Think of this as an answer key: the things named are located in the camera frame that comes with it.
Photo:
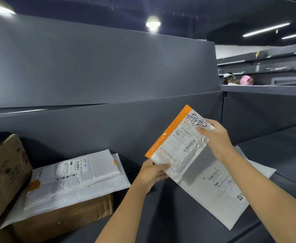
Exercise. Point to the white orange-tab poly mailer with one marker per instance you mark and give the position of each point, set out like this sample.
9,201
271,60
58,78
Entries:
92,169

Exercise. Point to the person's right hand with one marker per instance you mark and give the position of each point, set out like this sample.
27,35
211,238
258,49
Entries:
218,141

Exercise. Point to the person's left hand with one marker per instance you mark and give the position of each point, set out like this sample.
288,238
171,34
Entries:
150,174

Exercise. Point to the person's left forearm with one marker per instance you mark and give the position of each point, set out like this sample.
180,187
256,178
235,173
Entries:
122,217

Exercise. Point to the large white poly mailer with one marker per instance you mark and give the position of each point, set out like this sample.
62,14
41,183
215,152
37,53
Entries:
213,199

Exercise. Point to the white bubble mailer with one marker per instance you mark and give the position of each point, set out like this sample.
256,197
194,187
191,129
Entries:
112,187

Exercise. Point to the white label tall cardboard box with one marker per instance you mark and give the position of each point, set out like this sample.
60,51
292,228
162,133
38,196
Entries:
6,174

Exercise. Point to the long black lettered cardboard box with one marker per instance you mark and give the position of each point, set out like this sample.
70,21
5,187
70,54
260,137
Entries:
74,217

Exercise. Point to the person's right forearm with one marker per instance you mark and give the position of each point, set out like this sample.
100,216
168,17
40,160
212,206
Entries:
269,199

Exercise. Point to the orange-edged clear mailer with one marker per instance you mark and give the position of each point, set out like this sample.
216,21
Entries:
178,149

